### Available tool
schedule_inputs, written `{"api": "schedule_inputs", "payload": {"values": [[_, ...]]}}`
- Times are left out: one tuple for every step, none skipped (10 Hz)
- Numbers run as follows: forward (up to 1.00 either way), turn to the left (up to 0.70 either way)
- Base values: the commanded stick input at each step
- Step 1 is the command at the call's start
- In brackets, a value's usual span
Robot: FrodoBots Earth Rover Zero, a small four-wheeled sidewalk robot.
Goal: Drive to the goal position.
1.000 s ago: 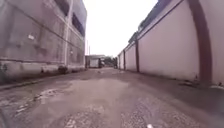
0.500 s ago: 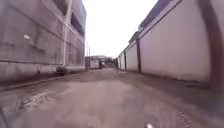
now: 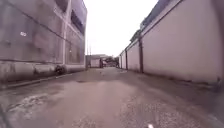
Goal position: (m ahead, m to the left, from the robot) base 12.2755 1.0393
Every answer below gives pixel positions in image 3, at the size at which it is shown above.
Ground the low distant building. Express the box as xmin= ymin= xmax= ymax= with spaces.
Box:
xmin=85 ymin=54 xmax=108 ymax=69

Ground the grey concrete alley road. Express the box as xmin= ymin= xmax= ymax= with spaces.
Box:
xmin=0 ymin=67 xmax=224 ymax=128

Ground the building with blue roof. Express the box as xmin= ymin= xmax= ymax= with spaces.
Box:
xmin=129 ymin=0 xmax=174 ymax=43

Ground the large grey pipe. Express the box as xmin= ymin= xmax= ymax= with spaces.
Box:
xmin=0 ymin=61 xmax=87 ymax=81

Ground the grey concrete building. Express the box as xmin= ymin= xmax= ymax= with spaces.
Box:
xmin=0 ymin=0 xmax=89 ymax=84

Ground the pale boundary wall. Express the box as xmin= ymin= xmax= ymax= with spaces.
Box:
xmin=118 ymin=0 xmax=224 ymax=85

